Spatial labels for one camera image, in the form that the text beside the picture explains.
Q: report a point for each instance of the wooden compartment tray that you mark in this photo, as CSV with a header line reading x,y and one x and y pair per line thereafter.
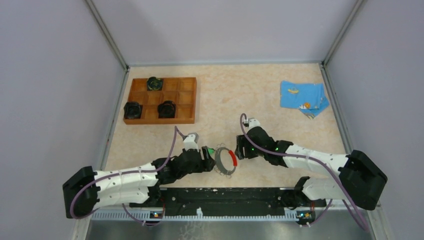
x,y
181,90

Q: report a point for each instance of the green key tag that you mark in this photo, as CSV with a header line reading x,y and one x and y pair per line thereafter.
x,y
211,151

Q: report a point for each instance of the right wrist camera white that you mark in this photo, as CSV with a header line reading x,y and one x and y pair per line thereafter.
x,y
251,123

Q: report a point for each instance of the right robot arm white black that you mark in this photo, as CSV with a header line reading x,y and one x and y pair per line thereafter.
x,y
349,177

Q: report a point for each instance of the dark rolled item front middle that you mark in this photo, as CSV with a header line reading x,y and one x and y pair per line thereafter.
x,y
167,110

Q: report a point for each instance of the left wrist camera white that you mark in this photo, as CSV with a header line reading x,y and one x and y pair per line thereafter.
x,y
190,142

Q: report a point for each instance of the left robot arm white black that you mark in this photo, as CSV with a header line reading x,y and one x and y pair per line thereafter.
x,y
88,190

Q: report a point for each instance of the dark green rolled item back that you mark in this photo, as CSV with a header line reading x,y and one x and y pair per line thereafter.
x,y
154,83

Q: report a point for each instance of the large metal keyring red grip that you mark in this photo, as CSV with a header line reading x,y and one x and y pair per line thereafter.
x,y
218,160

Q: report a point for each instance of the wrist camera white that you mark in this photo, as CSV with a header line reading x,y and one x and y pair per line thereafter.
x,y
251,123
190,142

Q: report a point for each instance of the blue cartoon print cloth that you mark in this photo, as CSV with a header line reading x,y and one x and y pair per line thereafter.
x,y
309,98

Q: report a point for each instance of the dark rolled item front left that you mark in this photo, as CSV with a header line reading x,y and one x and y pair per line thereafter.
x,y
132,110

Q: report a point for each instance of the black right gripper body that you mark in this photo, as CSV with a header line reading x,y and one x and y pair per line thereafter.
x,y
252,152

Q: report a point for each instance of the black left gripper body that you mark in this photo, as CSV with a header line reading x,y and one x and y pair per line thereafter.
x,y
202,166

